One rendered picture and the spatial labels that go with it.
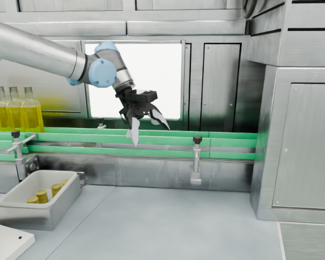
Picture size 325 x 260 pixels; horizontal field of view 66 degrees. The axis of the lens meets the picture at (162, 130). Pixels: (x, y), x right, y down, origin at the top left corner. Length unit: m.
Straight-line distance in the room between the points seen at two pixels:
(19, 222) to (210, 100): 0.84
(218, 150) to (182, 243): 0.38
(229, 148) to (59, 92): 0.77
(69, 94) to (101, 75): 0.54
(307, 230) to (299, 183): 0.17
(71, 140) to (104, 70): 0.45
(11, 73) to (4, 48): 0.67
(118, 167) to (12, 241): 0.42
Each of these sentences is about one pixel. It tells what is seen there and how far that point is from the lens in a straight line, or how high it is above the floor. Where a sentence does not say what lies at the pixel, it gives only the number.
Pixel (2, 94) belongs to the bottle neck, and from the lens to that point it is 1.20.
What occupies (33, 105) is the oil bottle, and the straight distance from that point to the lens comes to 1.12.
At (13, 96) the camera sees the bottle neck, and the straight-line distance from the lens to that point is 1.16.
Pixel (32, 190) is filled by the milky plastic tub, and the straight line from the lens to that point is 1.07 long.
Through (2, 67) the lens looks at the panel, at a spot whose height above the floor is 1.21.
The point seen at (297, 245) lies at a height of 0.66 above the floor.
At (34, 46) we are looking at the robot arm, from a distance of 0.66.
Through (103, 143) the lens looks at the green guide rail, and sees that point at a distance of 1.02.
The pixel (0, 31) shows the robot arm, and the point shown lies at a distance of 0.66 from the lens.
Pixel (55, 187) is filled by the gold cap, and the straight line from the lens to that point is 1.00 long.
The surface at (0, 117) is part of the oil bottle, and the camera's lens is 1.20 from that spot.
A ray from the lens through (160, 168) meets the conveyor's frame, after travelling 0.99.
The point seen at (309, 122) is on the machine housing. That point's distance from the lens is 0.84.
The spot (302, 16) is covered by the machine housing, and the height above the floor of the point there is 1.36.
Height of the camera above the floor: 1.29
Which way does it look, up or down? 18 degrees down
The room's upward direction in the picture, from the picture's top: straight up
